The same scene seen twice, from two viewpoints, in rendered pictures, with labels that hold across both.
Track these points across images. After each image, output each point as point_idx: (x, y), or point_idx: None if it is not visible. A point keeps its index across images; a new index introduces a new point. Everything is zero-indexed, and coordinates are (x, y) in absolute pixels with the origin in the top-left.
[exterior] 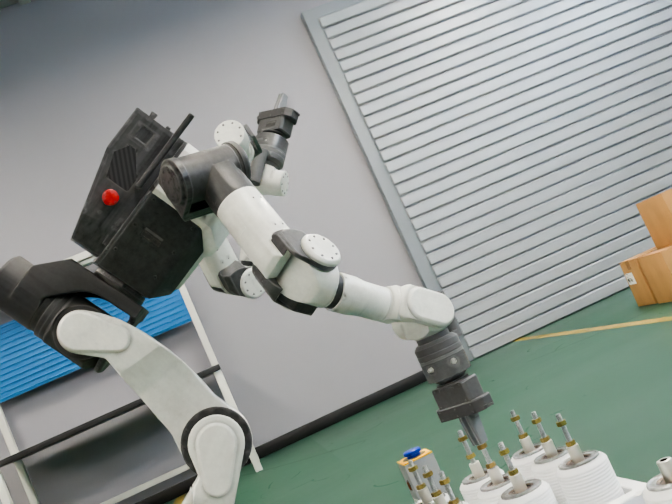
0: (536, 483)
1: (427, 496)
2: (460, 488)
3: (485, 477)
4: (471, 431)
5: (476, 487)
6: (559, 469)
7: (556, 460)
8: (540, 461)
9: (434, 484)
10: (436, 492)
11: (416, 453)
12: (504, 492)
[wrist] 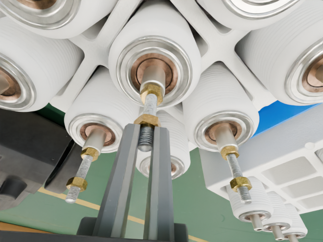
0: (246, 129)
1: (0, 92)
2: (9, 17)
3: (77, 12)
4: (133, 176)
5: (71, 36)
6: (285, 90)
7: (281, 14)
8: (240, 3)
9: (89, 167)
10: (94, 160)
11: None
12: (197, 134)
